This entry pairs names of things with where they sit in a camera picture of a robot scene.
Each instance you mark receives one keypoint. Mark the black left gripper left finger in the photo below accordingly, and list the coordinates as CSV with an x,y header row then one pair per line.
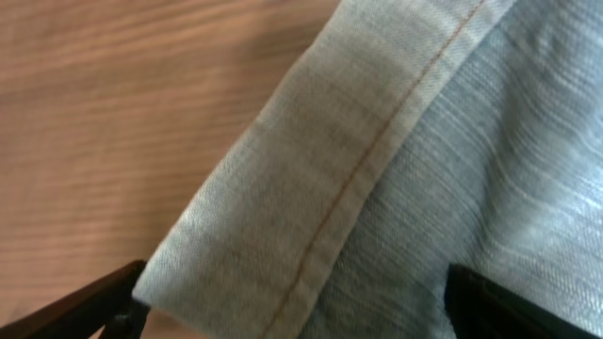
x,y
105,306

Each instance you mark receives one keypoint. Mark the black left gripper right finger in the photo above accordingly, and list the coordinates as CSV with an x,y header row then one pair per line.
x,y
479,308

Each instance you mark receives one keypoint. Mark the light blue denim shorts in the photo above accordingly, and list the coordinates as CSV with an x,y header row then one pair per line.
x,y
411,135

